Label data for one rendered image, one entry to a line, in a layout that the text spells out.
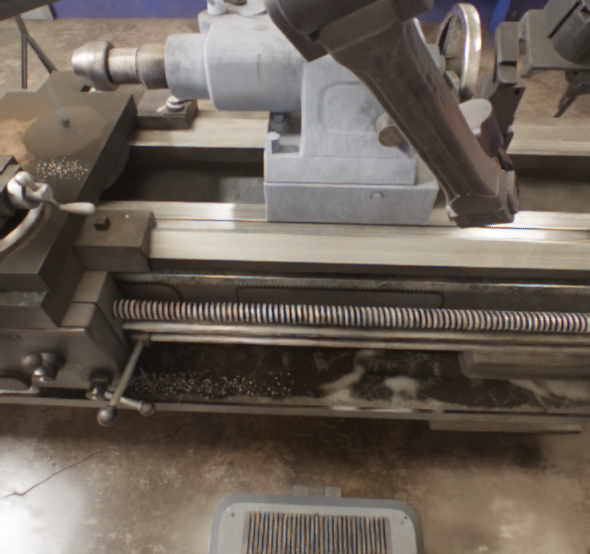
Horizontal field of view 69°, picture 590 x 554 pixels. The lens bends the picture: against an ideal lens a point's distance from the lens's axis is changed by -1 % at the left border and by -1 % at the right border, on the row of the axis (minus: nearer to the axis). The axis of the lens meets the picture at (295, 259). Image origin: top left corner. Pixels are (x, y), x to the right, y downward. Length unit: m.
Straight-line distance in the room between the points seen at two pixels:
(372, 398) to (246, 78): 0.81
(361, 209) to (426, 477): 0.97
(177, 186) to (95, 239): 0.37
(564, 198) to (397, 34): 1.01
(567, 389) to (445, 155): 0.98
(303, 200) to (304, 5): 0.55
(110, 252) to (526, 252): 0.81
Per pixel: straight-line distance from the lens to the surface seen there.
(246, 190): 1.15
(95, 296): 0.91
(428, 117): 0.44
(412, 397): 1.20
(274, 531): 1.23
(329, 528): 1.23
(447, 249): 0.90
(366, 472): 1.54
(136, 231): 0.89
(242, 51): 0.79
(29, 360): 0.89
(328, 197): 0.85
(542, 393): 1.33
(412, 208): 0.89
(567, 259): 0.99
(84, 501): 1.64
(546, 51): 0.54
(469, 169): 0.51
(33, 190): 0.81
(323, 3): 0.35
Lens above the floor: 1.48
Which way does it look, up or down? 51 degrees down
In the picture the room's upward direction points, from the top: straight up
